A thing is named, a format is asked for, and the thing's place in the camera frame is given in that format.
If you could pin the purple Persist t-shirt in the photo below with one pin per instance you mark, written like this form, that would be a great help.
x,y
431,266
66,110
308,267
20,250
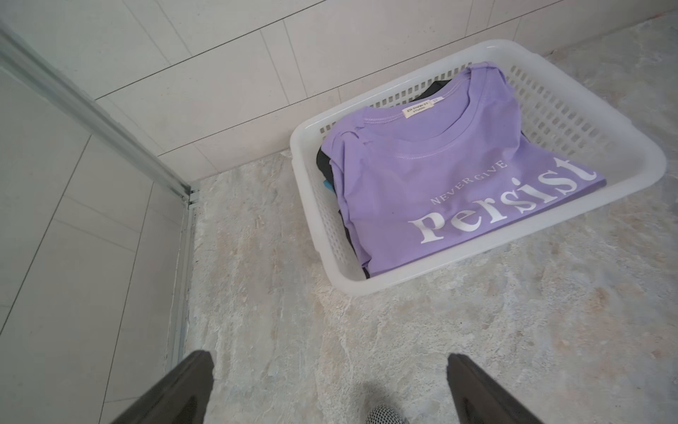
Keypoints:
x,y
423,177

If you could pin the purple glitter microphone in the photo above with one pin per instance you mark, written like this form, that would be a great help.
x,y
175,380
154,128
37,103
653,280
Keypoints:
x,y
384,414

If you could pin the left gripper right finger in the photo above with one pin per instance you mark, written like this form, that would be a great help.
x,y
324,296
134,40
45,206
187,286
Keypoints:
x,y
478,398

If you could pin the teal t-shirt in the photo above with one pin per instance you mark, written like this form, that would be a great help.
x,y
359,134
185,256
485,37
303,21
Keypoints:
x,y
329,185

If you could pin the white plastic laundry basket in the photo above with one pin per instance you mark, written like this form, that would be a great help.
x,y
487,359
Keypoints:
x,y
558,114

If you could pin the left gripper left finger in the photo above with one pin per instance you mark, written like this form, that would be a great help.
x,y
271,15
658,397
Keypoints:
x,y
181,396

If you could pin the black t-shirt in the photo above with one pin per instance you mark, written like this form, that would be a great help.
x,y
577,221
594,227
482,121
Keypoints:
x,y
324,166

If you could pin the aluminium corner post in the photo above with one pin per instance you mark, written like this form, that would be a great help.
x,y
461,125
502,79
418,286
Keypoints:
x,y
33,71

